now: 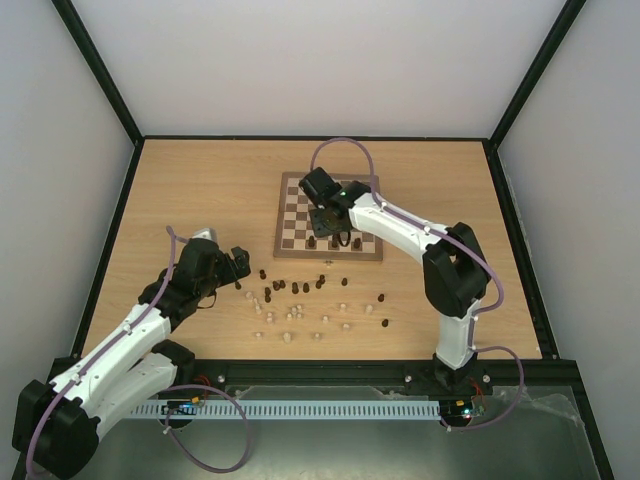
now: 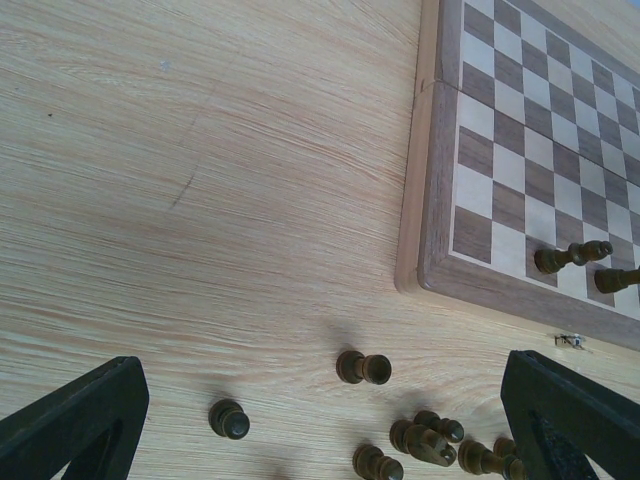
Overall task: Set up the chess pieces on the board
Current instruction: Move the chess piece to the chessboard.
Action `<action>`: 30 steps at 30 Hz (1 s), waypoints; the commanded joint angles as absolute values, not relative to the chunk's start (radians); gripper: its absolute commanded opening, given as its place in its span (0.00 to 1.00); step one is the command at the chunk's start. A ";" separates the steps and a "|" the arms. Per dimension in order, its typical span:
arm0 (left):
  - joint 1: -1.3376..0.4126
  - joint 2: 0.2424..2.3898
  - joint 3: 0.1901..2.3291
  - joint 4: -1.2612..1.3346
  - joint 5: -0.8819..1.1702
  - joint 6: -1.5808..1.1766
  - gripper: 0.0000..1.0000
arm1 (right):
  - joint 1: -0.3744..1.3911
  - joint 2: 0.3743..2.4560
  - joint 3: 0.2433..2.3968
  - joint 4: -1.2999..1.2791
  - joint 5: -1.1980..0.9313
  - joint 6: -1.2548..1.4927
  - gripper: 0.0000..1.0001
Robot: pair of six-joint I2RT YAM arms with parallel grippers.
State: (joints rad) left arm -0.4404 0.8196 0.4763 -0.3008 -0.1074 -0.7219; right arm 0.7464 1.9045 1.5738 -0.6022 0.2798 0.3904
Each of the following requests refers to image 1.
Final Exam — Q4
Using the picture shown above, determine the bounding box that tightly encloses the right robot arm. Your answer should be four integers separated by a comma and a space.
299, 167, 490, 392

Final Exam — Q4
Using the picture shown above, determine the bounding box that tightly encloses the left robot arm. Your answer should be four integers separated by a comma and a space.
12, 229, 251, 479

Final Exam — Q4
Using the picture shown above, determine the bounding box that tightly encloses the wooden chess board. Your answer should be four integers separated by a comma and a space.
273, 171, 383, 262

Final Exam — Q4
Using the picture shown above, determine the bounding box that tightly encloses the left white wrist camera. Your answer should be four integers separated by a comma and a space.
191, 227, 218, 243

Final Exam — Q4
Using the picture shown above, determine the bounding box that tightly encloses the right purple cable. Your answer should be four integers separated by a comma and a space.
309, 137, 526, 433

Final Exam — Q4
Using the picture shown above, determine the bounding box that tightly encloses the purple cable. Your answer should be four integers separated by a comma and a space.
24, 225, 250, 473
309, 137, 526, 433

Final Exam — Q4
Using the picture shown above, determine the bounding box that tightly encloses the black aluminium frame rail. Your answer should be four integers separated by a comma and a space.
176, 359, 585, 394

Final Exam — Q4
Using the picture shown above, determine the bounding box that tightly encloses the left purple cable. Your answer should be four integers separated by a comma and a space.
24, 225, 250, 473

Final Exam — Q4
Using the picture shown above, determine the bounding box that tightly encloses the light blue slotted cable duct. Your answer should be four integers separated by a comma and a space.
129, 400, 441, 421

